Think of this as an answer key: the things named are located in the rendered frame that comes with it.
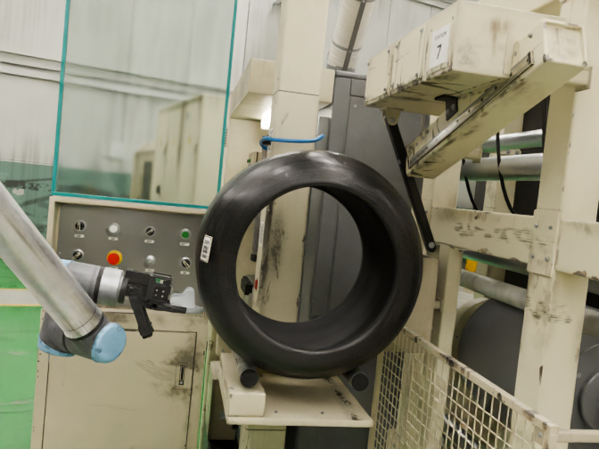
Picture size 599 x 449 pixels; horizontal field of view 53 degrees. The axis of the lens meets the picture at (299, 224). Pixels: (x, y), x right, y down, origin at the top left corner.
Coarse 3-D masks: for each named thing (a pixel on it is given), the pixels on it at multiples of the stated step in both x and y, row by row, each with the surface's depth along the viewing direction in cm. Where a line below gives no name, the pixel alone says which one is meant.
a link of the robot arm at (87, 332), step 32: (0, 192) 109; (0, 224) 110; (32, 224) 116; (0, 256) 114; (32, 256) 115; (32, 288) 119; (64, 288) 122; (64, 320) 125; (96, 320) 129; (96, 352) 129
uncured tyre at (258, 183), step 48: (240, 192) 140; (336, 192) 171; (384, 192) 145; (240, 240) 139; (384, 240) 172; (384, 288) 172; (240, 336) 141; (288, 336) 171; (336, 336) 171; (384, 336) 148
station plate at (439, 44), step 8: (448, 24) 124; (440, 32) 128; (448, 32) 124; (432, 40) 132; (440, 40) 127; (432, 48) 131; (440, 48) 127; (432, 56) 131; (440, 56) 127; (432, 64) 131
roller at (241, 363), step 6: (234, 354) 161; (234, 360) 158; (240, 360) 152; (240, 366) 148; (246, 366) 146; (252, 366) 147; (240, 372) 145; (246, 372) 143; (252, 372) 144; (240, 378) 144; (246, 378) 143; (252, 378) 144; (246, 384) 143; (252, 384) 144
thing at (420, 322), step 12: (432, 264) 183; (432, 276) 183; (420, 288) 183; (432, 288) 183; (420, 300) 183; (432, 300) 184; (420, 312) 183; (432, 312) 184; (408, 324) 183; (420, 324) 183; (396, 348) 182; (408, 348) 183; (420, 348) 184
